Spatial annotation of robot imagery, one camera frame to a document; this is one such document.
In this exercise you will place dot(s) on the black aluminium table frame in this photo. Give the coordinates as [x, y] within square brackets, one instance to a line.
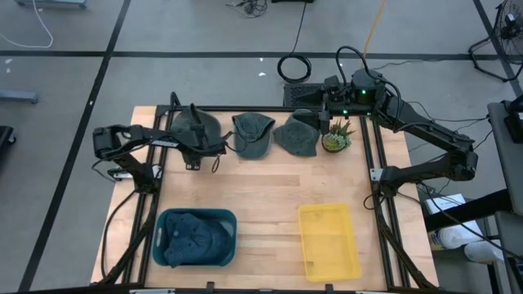
[261, 109]

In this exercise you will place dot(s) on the potted succulent plant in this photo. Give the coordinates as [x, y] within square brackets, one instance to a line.
[336, 141]

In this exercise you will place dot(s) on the black floor fan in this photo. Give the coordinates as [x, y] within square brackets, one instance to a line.
[508, 20]

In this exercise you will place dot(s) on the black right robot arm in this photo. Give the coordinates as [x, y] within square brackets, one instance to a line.
[429, 134]

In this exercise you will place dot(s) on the grey desk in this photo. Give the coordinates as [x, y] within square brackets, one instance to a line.
[502, 163]

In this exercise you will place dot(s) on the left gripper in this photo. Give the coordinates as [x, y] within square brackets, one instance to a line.
[214, 143]

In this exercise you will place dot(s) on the grey metal bar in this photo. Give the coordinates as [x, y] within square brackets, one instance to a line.
[18, 97]

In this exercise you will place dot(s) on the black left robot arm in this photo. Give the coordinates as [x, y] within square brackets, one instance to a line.
[139, 132]

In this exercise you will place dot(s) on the white cardboard box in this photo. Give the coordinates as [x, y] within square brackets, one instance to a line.
[443, 203]

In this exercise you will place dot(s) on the teal plastic bin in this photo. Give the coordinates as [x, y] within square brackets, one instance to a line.
[232, 228]

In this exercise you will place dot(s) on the dark olive baseball cap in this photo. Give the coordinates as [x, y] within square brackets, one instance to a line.
[213, 124]

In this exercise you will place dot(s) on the black beam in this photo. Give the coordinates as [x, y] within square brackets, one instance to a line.
[470, 210]

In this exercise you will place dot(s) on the grey metal base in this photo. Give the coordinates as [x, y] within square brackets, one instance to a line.
[51, 3]

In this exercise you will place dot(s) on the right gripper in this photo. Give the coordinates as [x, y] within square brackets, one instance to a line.
[339, 98]

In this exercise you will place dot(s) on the black table clamp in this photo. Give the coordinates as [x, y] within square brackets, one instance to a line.
[210, 287]
[328, 288]

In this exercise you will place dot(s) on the black floor object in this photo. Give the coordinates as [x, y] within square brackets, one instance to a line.
[6, 136]

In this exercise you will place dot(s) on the black perforated panel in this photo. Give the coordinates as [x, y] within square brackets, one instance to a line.
[289, 96]

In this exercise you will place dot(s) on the blue denim baseball cap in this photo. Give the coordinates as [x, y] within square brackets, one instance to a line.
[196, 241]

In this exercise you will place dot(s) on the yellow translucent plastic bin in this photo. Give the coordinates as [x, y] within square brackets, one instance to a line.
[327, 245]

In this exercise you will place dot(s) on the silver mounting plate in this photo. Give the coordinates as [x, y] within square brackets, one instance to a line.
[376, 175]

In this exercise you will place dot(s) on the grey-green baseball cap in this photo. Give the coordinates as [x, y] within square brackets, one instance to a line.
[253, 139]
[296, 139]

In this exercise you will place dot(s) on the black desk device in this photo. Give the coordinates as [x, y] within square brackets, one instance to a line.
[515, 122]

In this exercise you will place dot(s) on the white paper towel roll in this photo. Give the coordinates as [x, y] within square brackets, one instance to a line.
[455, 237]

